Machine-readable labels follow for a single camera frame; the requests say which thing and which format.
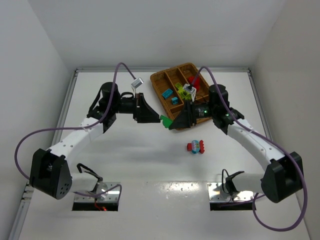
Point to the small blue lego brick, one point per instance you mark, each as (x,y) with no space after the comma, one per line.
(174,100)

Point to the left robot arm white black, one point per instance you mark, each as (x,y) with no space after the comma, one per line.
(50,169)

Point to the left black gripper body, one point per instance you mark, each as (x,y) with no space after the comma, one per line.
(138,107)

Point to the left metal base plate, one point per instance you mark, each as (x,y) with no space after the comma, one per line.
(106,193)

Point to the lime long lego brick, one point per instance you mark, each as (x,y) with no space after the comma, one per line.
(183,94)

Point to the lime square lego brick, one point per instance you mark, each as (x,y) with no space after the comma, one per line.
(178,86)

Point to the blue long lego brick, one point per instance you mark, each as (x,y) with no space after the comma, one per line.
(167,93)

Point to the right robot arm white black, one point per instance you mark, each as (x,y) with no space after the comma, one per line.
(282,175)

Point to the blue fish lego assembly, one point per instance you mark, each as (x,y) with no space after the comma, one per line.
(196,146)

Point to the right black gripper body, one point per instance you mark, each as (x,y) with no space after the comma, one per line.
(190,113)

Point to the brown wicker divided basket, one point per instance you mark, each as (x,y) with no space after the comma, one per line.
(187,98)

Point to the green lego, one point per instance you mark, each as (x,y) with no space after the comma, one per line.
(166,122)

